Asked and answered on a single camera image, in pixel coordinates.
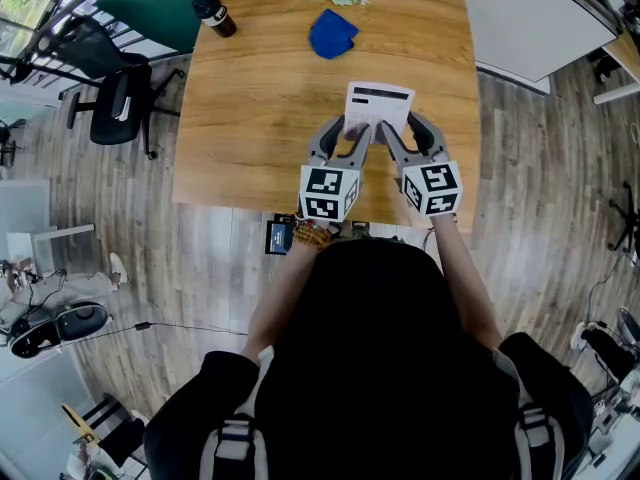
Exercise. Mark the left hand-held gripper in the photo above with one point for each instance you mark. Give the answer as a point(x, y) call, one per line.
point(325, 188)

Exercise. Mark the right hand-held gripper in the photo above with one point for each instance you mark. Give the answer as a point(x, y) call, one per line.
point(435, 183)

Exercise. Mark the white calculator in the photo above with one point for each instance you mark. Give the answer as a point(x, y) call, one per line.
point(380, 108)

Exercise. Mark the person's right forearm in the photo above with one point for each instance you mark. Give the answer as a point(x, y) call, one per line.
point(465, 283)

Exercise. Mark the person's left forearm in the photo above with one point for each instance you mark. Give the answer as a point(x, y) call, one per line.
point(280, 298)

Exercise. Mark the person's camouflage trousers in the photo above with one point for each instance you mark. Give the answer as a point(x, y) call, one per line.
point(360, 230)

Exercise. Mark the black box with blue label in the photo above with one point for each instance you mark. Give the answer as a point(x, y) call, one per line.
point(279, 238)

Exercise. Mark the blue cloth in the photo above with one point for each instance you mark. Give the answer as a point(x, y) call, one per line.
point(332, 35)

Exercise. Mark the wooden table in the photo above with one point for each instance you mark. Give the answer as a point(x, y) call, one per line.
point(535, 23)

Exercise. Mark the black tumbler with white band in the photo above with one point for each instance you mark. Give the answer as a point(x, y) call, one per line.
point(217, 18)

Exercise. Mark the person's black shirt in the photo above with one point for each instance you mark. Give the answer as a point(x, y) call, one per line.
point(375, 358)

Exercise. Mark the wooden desk with white leg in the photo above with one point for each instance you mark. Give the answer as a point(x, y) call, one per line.
point(622, 63)

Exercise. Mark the black mesh office chair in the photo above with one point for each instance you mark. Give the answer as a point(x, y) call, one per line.
point(120, 113)

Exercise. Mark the black chair base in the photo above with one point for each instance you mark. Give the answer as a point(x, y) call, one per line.
point(627, 218)

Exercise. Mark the green partition panel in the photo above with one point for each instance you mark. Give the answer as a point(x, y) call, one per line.
point(160, 8)

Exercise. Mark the black and white helmet device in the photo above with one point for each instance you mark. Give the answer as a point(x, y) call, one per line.
point(82, 320)

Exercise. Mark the yellow tool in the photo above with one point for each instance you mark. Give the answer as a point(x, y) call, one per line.
point(80, 423)

